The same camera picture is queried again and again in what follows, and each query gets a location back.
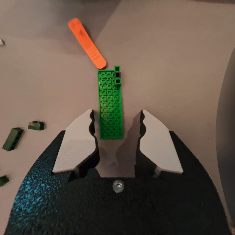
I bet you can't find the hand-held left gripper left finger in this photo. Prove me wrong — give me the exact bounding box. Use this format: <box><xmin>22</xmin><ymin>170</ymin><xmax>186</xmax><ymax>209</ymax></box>
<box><xmin>52</xmin><ymin>109</ymin><xmax>100</xmax><ymax>177</ymax></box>

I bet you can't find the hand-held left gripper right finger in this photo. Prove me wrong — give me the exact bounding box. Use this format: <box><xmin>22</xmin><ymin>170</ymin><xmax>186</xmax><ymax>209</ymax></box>
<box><xmin>135</xmin><ymin>109</ymin><xmax>184</xmax><ymax>178</ymax></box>

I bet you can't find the orange brick separator tool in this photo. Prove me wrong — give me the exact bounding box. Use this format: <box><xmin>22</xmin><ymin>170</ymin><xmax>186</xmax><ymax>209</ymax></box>
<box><xmin>68</xmin><ymin>18</ymin><xmax>107</xmax><ymax>69</ymax></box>

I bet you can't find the dark green long brick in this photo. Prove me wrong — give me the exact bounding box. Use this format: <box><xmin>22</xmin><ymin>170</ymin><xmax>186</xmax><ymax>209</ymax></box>
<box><xmin>2</xmin><ymin>127</ymin><xmax>24</xmax><ymax>152</ymax></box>

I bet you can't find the green studded base plate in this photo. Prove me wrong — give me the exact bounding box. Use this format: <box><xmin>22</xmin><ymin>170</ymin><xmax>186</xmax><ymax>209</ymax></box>
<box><xmin>97</xmin><ymin>69</ymin><xmax>124</xmax><ymax>139</ymax></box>

